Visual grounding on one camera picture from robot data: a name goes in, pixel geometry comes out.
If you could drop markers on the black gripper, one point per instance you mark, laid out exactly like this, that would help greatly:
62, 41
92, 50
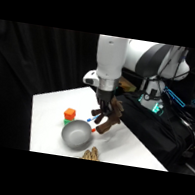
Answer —
105, 95

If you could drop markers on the green block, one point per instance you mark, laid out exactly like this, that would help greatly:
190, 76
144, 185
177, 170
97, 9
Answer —
67, 122

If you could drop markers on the white vertical pole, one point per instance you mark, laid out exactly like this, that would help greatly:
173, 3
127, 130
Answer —
144, 82

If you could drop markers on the orange block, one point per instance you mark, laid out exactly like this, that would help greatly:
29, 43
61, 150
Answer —
69, 113

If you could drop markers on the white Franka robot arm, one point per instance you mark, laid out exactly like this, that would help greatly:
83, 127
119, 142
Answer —
113, 57

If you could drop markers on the black robot stand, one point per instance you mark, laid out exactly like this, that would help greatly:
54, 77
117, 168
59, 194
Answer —
154, 131

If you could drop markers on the brown plush toy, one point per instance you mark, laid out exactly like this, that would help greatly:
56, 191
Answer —
112, 119

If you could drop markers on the tan woven toy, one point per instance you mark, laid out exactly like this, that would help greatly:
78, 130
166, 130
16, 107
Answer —
91, 154

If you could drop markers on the red marker pen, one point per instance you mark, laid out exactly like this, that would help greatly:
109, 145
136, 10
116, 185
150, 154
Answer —
94, 130

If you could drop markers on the grey bowl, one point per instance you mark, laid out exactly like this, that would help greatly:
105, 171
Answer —
76, 134

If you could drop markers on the blue marker pen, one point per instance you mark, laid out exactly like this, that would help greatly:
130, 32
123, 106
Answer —
91, 119

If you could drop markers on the tan wrist attachment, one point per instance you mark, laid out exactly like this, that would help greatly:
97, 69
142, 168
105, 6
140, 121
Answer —
127, 85

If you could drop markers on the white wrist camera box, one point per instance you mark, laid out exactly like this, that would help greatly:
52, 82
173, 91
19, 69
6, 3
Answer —
90, 77

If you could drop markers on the blue lit control box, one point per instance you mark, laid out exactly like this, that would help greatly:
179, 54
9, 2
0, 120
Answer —
175, 96

